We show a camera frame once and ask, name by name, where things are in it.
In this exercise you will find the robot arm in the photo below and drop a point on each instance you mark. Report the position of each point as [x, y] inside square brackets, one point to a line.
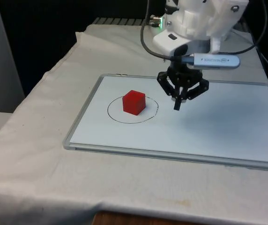
[195, 18]

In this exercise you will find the white whiteboard with metal frame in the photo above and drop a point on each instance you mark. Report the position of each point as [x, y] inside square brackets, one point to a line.
[195, 131]

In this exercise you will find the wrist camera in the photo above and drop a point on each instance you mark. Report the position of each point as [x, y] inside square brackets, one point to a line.
[216, 61]

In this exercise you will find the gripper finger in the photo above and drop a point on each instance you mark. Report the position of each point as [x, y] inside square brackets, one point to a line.
[198, 90]
[165, 84]

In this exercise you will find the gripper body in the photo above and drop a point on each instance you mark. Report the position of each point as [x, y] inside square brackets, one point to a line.
[183, 72]

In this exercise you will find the red cube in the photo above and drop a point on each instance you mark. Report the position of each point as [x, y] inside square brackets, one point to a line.
[134, 103]

